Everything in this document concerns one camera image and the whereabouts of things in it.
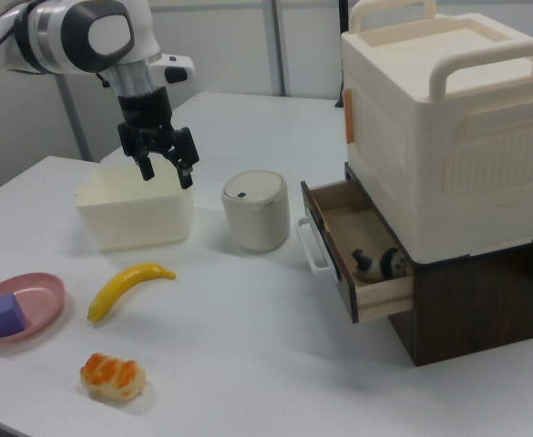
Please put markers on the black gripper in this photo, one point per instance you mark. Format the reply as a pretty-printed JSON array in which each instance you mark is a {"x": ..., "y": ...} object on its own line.
[{"x": 144, "y": 109}]

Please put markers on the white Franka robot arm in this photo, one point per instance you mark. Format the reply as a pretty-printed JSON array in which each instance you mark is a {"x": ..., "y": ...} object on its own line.
[{"x": 65, "y": 32}]

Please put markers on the cream rectangular plastic bin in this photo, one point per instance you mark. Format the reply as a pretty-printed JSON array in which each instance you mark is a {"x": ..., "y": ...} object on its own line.
[{"x": 134, "y": 218}]

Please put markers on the small cream lidded trash can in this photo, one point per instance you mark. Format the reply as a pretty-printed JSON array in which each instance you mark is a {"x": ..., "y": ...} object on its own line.
[{"x": 257, "y": 214}]

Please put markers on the yellow toy banana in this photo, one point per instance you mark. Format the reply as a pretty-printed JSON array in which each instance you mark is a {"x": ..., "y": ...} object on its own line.
[{"x": 120, "y": 287}]

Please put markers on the pink plastic plate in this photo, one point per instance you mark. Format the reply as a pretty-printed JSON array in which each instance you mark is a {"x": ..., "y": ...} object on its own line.
[{"x": 43, "y": 300}]

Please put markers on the black stand foot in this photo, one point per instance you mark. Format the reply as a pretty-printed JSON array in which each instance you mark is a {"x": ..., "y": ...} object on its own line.
[{"x": 339, "y": 98}]

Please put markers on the toy bread with orange glaze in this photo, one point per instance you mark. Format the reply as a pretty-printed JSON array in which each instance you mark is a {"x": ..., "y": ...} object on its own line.
[{"x": 113, "y": 378}]

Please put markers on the purple cube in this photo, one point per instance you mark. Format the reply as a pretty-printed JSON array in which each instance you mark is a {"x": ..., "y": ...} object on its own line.
[{"x": 4, "y": 316}]

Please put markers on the black and white panda toy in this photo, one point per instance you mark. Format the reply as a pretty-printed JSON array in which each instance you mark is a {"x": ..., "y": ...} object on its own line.
[{"x": 380, "y": 264}]

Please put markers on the dark brown wooden cabinet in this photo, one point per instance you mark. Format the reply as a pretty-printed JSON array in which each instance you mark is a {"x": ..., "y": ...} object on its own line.
[{"x": 475, "y": 309}]

